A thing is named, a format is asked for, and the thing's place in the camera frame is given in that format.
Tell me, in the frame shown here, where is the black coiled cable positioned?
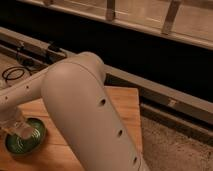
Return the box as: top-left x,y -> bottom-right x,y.
1,65 -> 36,84

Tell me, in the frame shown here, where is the green ceramic bowl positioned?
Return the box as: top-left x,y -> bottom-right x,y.
5,118 -> 46,156

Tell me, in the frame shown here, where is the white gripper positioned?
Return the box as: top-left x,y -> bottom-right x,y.
0,107 -> 36,141

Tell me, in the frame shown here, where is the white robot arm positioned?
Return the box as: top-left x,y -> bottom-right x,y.
0,52 -> 150,171

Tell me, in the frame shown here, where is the black clamp on rail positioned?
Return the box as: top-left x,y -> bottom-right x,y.
46,42 -> 67,62

